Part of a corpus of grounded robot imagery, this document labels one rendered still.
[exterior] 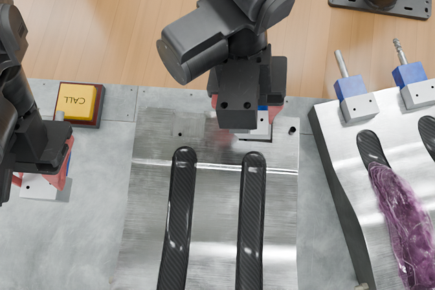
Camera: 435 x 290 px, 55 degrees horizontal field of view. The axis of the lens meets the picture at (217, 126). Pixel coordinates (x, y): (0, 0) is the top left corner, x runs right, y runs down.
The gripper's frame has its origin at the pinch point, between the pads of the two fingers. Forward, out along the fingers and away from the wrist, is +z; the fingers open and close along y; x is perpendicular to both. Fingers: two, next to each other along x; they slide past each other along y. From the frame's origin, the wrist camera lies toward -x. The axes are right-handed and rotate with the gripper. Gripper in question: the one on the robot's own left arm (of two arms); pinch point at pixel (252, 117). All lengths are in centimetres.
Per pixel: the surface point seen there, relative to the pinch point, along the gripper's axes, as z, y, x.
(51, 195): -1.5, -25.8, -15.3
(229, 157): 5.8, -3.7, -3.4
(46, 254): 15.4, -34.1, -17.8
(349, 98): 5.4, 14.9, 8.8
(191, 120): 4.9, -10.7, 3.1
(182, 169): 6.2, -11.0, -5.7
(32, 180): -2.6, -28.7, -14.0
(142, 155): 3.8, -17.0, -4.9
